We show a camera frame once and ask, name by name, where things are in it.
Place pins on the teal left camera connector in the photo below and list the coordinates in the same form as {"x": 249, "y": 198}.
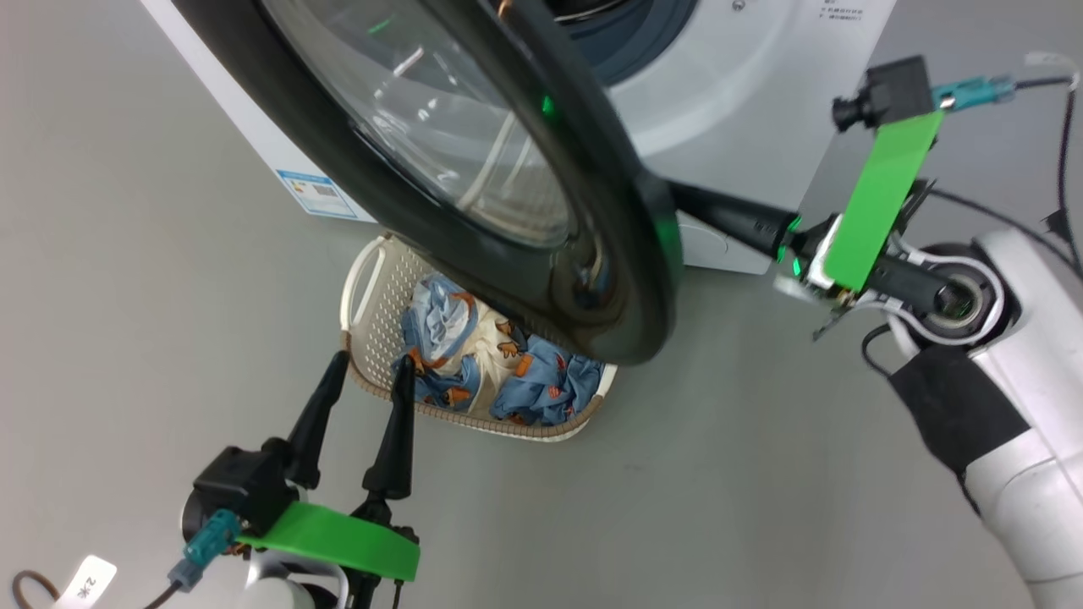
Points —
{"x": 207, "y": 541}

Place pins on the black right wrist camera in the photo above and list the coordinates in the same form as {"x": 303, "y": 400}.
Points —
{"x": 888, "y": 93}

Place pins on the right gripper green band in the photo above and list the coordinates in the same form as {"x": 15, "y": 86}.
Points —
{"x": 880, "y": 194}

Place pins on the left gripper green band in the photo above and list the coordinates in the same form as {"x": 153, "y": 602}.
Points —
{"x": 338, "y": 537}

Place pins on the blue white energy label sticker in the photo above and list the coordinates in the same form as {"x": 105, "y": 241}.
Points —
{"x": 317, "y": 193}

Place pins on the white front-load washing machine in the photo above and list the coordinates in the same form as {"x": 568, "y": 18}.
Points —
{"x": 744, "y": 101}

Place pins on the black round glass machine door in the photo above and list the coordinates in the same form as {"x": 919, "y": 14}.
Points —
{"x": 626, "y": 237}

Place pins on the teal camera connector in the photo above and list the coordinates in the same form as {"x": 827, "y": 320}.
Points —
{"x": 207, "y": 541}
{"x": 973, "y": 89}

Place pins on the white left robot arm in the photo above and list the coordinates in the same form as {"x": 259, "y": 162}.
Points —
{"x": 279, "y": 594}

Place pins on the teal right camera connector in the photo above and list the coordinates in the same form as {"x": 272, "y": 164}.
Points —
{"x": 973, "y": 89}

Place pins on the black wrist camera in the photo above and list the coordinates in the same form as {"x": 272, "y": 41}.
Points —
{"x": 888, "y": 93}
{"x": 241, "y": 491}

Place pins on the cream plain garment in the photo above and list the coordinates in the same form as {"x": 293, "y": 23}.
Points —
{"x": 484, "y": 355}

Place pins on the grey rubber door gasket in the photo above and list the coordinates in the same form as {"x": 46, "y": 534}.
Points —
{"x": 630, "y": 38}

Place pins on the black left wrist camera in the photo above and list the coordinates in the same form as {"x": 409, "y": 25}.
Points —
{"x": 241, "y": 491}

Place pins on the cream perforated laundry basket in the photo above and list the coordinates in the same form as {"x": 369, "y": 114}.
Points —
{"x": 381, "y": 296}

